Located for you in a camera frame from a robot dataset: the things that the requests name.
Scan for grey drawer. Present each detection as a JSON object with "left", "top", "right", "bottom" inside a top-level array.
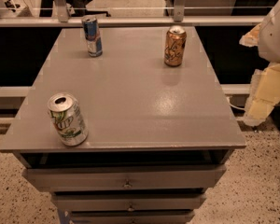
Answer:
[
  {"left": 70, "top": 210, "right": 194, "bottom": 224},
  {"left": 22, "top": 164, "right": 226, "bottom": 192},
  {"left": 52, "top": 193, "right": 206, "bottom": 212}
]

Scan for middle grey drawer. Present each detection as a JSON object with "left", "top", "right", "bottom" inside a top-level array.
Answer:
[{"left": 52, "top": 193, "right": 206, "bottom": 212}]

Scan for bottom grey drawer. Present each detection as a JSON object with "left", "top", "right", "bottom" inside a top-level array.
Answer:
[{"left": 70, "top": 210, "right": 194, "bottom": 224}]

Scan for top grey drawer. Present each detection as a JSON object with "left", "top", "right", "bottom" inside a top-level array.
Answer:
[{"left": 22, "top": 164, "right": 226, "bottom": 192}]

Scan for blue silver energy drink can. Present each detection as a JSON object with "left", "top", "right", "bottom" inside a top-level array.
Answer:
[{"left": 82, "top": 15, "right": 103, "bottom": 57}]

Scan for grey metal railing post right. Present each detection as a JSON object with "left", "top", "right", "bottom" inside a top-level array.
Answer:
[{"left": 174, "top": 0, "right": 186, "bottom": 22}]

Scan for orange soda can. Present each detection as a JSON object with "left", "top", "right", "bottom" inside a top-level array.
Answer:
[{"left": 164, "top": 25, "right": 187, "bottom": 66}]

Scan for white cable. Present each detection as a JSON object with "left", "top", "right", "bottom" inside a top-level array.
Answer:
[{"left": 226, "top": 96, "right": 246, "bottom": 112}]

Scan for grey drawer cabinet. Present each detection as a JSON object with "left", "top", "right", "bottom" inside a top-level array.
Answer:
[{"left": 0, "top": 26, "right": 247, "bottom": 224}]

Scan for grey metal railing post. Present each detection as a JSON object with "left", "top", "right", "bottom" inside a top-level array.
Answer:
[
  {"left": 174, "top": 0, "right": 186, "bottom": 22},
  {"left": 53, "top": 0, "right": 69, "bottom": 22}
]

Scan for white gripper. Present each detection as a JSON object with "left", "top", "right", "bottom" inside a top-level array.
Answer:
[{"left": 239, "top": 0, "right": 280, "bottom": 126}]

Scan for green white 7up can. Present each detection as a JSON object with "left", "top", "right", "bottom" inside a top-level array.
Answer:
[{"left": 48, "top": 92, "right": 88, "bottom": 147}]

